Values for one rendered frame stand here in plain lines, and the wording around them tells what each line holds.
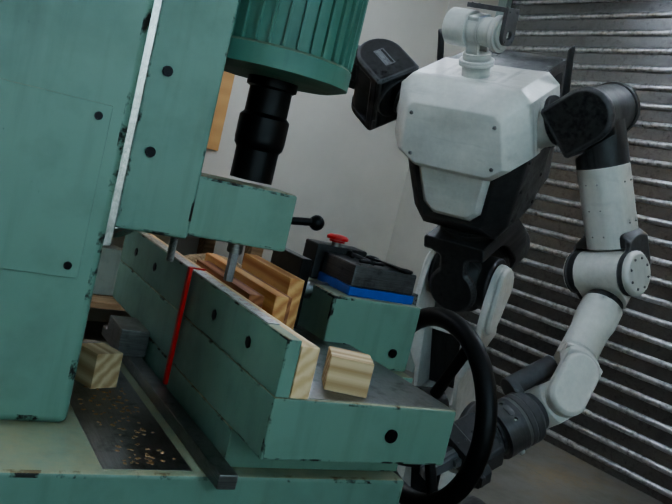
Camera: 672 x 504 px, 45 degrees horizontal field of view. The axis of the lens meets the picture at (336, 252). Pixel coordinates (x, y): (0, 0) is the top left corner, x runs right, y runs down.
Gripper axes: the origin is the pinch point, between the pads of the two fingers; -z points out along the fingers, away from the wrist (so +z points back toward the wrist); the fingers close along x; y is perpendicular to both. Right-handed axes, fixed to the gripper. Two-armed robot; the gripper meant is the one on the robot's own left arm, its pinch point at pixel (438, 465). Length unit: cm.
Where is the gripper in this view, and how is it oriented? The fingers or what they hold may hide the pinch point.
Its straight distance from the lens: 129.5
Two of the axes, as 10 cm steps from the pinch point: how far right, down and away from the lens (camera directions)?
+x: -5.1, -5.5, 6.6
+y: -0.3, -7.6, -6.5
